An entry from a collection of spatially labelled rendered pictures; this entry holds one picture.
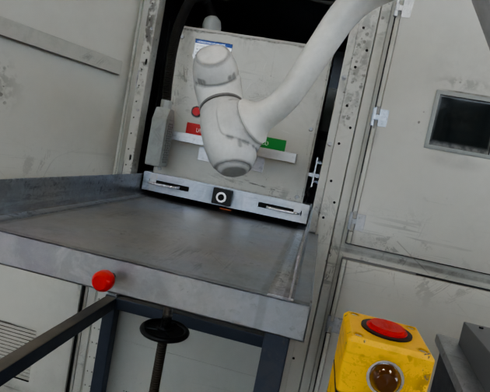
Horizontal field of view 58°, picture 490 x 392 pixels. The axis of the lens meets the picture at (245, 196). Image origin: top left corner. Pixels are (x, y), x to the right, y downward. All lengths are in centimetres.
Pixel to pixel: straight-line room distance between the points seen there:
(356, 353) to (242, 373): 106
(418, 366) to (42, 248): 58
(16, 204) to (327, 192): 81
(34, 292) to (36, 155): 55
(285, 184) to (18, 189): 76
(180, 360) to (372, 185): 81
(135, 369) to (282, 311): 97
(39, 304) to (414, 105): 132
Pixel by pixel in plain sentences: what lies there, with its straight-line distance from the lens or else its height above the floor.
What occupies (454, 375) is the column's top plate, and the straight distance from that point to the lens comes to 88.
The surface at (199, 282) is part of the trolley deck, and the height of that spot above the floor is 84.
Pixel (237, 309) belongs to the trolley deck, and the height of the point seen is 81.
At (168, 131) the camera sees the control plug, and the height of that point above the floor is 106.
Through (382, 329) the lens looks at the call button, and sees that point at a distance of 47.
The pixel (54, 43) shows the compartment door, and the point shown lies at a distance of 128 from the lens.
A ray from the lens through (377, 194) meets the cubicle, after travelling 131.
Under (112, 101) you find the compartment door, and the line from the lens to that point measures 144.
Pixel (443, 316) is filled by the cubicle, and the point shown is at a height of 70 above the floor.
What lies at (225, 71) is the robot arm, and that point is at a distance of 98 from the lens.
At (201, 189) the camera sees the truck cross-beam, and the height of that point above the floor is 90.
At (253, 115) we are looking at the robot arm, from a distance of 91.
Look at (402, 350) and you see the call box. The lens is 45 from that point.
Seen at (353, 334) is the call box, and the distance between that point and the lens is 45.
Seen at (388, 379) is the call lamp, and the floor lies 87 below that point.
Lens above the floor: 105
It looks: 6 degrees down
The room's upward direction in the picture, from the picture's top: 11 degrees clockwise
